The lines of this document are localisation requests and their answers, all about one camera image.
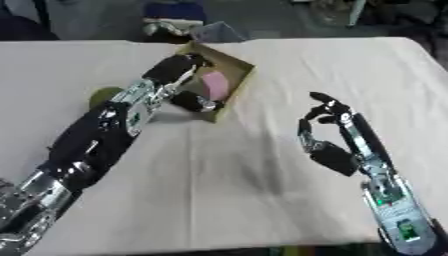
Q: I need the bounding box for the grey bag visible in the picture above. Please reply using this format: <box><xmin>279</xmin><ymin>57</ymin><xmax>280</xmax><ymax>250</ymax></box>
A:
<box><xmin>189</xmin><ymin>21</ymin><xmax>252</xmax><ymax>44</ymax></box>

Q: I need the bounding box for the pink block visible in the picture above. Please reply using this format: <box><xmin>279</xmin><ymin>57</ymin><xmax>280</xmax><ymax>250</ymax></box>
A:
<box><xmin>199</xmin><ymin>70</ymin><xmax>231</xmax><ymax>102</ymax></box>

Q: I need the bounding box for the blue bag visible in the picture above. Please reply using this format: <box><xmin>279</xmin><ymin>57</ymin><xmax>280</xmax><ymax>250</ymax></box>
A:
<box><xmin>141</xmin><ymin>0</ymin><xmax>207</xmax><ymax>22</ymax></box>

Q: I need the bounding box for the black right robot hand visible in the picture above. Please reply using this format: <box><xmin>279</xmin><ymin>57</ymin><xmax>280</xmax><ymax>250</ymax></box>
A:
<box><xmin>297</xmin><ymin>91</ymin><xmax>392</xmax><ymax>177</ymax></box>

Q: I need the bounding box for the olive green round object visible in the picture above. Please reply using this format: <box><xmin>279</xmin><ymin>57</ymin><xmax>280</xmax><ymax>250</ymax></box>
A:
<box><xmin>87</xmin><ymin>86</ymin><xmax>126</xmax><ymax>110</ymax></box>

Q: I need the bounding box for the tan cardboard box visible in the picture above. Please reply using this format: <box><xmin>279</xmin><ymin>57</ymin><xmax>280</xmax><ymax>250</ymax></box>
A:
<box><xmin>173</xmin><ymin>41</ymin><xmax>258</xmax><ymax>124</ymax></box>

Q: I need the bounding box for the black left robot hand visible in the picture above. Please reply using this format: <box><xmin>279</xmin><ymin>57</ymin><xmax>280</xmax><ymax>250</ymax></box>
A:
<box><xmin>140</xmin><ymin>52</ymin><xmax>226</xmax><ymax>113</ymax></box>

